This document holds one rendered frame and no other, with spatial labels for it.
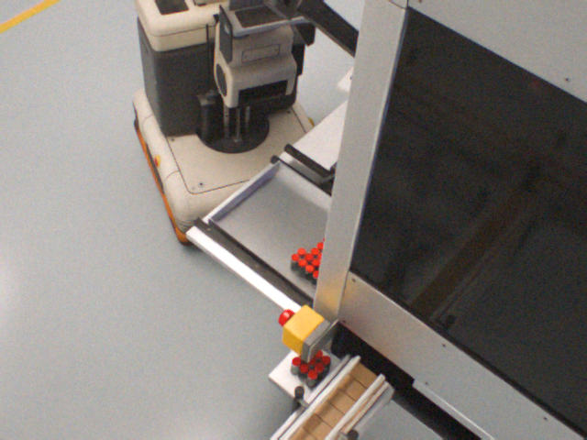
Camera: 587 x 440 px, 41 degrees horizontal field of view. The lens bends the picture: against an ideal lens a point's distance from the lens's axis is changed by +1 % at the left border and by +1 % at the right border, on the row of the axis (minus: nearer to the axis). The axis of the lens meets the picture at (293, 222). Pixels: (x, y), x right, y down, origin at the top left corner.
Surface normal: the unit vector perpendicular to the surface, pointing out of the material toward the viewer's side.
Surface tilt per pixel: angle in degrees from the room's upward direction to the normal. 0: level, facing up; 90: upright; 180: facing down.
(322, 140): 0
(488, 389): 90
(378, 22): 90
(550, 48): 90
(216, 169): 0
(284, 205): 0
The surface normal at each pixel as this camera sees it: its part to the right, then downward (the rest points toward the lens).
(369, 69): -0.64, 0.58
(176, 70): 0.37, 0.75
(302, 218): 0.07, -0.61
